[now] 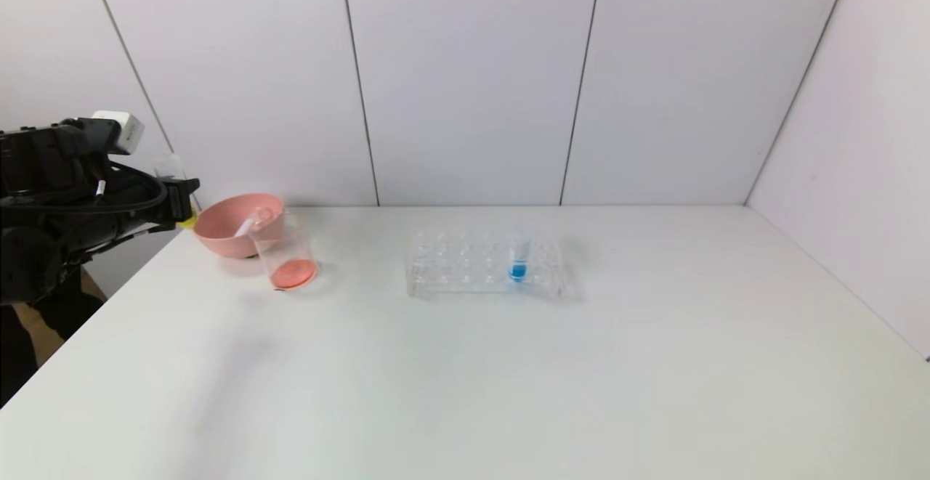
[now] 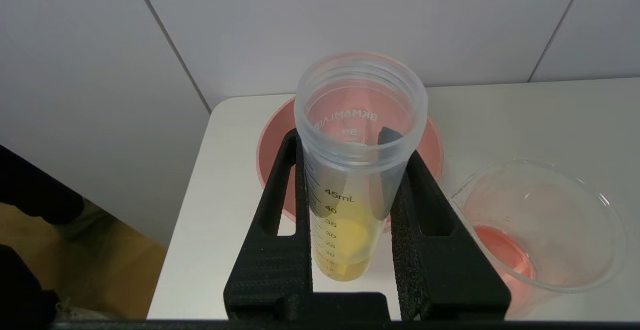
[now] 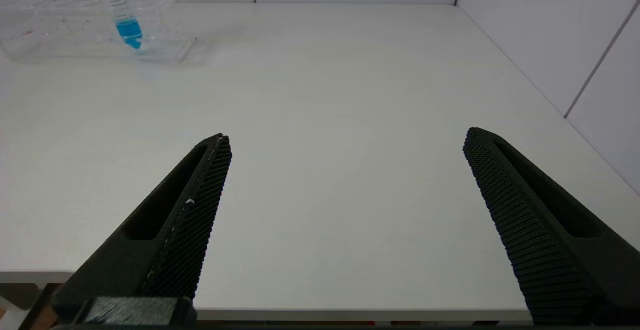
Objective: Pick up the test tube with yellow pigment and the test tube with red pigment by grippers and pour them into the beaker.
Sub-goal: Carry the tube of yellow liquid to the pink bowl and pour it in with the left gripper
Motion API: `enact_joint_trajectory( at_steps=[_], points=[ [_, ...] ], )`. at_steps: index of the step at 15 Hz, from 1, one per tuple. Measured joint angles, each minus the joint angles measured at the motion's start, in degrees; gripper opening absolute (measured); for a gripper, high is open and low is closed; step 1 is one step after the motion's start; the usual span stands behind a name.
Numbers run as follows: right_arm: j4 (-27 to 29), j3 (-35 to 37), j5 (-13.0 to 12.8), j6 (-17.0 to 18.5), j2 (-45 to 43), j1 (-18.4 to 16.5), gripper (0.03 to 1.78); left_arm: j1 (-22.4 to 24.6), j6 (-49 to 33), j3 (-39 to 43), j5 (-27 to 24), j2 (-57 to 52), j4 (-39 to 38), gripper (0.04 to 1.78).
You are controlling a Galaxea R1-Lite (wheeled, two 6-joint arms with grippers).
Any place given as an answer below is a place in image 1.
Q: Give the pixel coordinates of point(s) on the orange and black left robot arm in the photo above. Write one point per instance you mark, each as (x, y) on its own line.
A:
(36, 189)

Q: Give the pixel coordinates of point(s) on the clear plastic test tube rack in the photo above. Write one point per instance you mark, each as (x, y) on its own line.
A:
(541, 277)

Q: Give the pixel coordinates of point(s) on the person leg in black trousers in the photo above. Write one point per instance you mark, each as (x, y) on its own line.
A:
(51, 313)

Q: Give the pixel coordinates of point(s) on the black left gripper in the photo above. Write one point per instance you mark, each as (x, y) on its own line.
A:
(179, 201)

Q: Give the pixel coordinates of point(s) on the clear glass beaker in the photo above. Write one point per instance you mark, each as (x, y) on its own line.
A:
(290, 269)

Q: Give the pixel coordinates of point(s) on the test tube with yellow pigment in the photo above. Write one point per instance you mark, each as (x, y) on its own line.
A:
(185, 220)

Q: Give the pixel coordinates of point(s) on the test tube with blue pigment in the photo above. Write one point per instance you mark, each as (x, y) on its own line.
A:
(517, 269)

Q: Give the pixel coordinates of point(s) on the pink bowl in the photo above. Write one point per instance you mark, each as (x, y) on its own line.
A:
(225, 229)

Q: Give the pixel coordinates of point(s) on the test tube with red pigment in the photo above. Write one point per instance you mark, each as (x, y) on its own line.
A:
(251, 222)

